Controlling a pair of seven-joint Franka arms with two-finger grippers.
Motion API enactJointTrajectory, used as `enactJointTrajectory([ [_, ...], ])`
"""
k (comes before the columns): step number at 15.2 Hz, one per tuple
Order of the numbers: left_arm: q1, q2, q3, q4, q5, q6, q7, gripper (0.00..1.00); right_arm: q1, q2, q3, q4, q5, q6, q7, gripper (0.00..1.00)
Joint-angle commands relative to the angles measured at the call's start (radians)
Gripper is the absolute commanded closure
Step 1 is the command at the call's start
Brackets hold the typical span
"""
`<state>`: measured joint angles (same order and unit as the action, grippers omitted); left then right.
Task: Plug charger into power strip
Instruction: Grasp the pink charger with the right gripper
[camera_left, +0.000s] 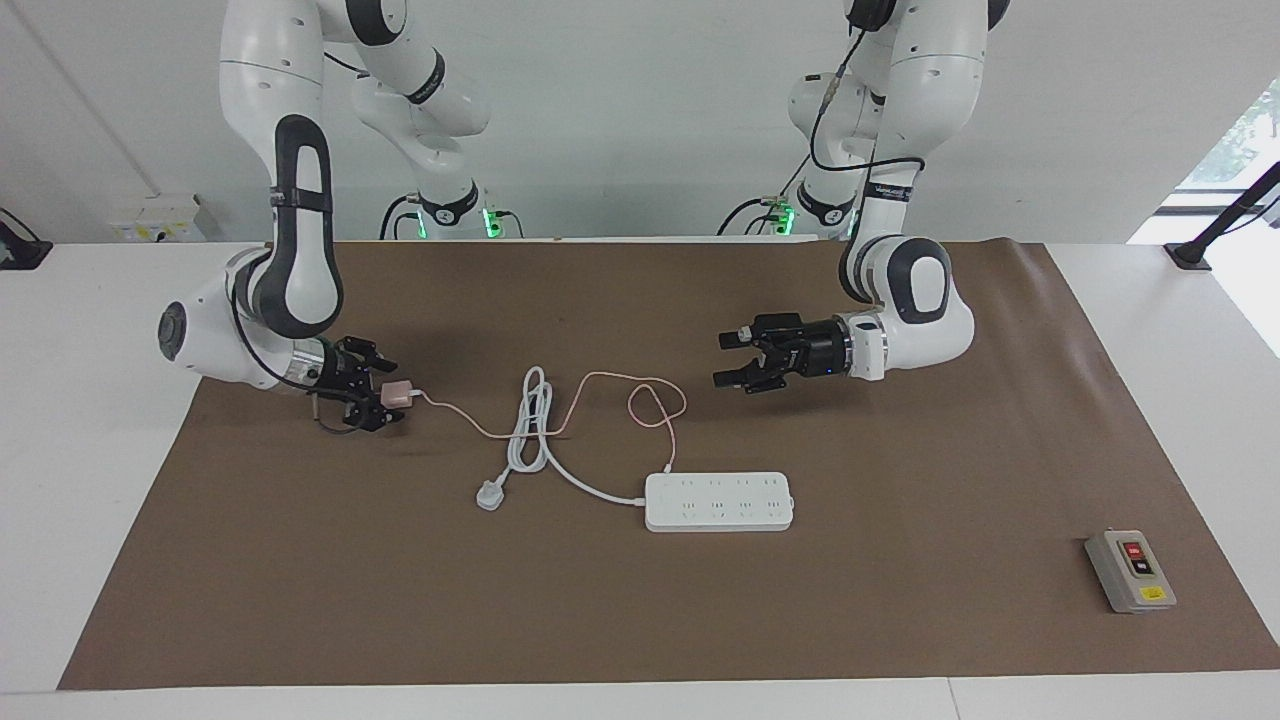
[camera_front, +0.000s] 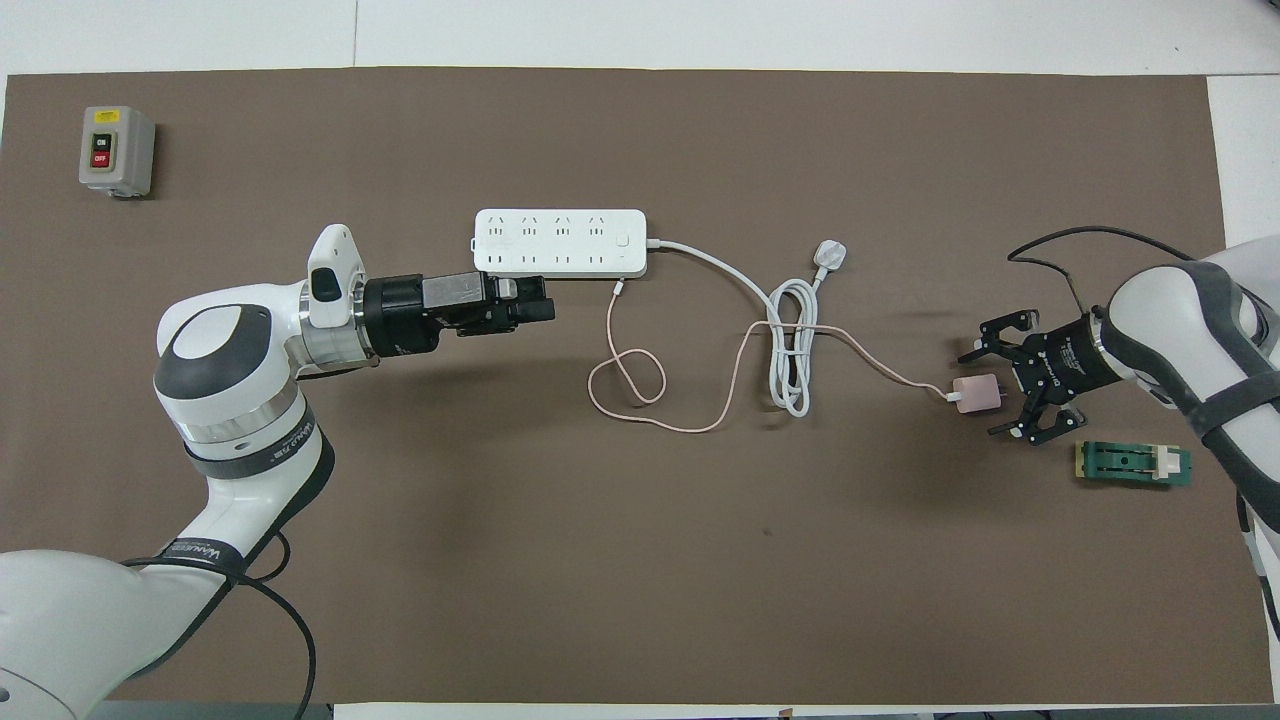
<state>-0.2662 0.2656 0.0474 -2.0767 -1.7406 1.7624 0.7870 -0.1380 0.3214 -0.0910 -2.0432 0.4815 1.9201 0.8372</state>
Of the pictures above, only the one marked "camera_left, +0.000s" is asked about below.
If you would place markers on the white three-pin plug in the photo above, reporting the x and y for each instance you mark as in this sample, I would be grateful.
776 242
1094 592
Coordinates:
490 496

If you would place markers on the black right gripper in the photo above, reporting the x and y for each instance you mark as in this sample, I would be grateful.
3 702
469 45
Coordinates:
335 375

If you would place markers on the black table clamp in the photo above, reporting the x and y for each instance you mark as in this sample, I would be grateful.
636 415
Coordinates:
25 255

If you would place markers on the black angled stand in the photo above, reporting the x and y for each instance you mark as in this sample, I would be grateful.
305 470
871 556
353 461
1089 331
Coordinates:
1190 255

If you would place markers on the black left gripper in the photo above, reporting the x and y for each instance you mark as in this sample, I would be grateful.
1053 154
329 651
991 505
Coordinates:
815 350

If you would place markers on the bright window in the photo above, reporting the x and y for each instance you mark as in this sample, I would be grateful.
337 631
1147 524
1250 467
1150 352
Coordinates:
1250 140

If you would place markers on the white power strip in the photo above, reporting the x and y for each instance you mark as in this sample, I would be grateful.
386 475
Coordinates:
720 500

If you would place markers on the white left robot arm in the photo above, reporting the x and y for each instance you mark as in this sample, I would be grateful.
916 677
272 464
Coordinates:
920 60

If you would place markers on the grey on-off switch box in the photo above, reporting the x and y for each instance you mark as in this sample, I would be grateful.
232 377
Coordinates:
1130 570

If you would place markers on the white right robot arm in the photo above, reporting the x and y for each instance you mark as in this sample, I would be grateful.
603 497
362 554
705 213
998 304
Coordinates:
290 60

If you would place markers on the white wall socket box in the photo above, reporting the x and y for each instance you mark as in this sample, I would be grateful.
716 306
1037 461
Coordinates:
160 220

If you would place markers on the brown table mat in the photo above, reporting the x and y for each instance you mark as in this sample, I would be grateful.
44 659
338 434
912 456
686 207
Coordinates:
400 600

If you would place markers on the pink charger adapter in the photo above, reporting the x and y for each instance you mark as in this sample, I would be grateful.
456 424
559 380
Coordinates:
397 394

